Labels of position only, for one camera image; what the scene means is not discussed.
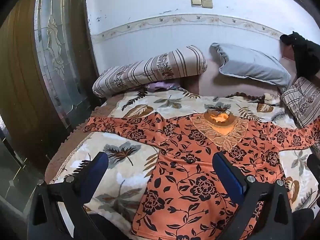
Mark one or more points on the striped floral flat pillow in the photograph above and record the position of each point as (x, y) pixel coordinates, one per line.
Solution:
(305, 97)

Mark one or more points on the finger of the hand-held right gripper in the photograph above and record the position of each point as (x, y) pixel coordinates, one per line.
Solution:
(314, 165)

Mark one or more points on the leaf print blanket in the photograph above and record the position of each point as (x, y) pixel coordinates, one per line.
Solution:
(120, 145)

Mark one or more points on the orange floral shirt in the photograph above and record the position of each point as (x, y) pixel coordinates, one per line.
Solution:
(190, 160)

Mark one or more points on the beige wall switch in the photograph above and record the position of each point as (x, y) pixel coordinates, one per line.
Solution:
(207, 3)
(196, 2)

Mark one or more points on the wooden door with glass panel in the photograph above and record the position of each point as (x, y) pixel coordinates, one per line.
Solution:
(57, 55)

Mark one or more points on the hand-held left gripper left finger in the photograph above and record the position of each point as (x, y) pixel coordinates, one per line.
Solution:
(96, 172)

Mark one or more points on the purple cloth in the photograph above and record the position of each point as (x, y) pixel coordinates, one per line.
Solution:
(160, 86)

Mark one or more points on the black garment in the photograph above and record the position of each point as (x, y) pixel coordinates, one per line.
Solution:
(305, 52)

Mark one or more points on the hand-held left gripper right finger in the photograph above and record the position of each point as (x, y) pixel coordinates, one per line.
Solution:
(228, 177)

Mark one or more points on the grey pillow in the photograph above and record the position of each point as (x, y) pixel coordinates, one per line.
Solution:
(252, 65)

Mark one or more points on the striped bolster pillow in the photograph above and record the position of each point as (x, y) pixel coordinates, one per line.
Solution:
(150, 67)

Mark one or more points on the pink upholstered headboard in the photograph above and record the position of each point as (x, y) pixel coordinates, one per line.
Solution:
(287, 62)

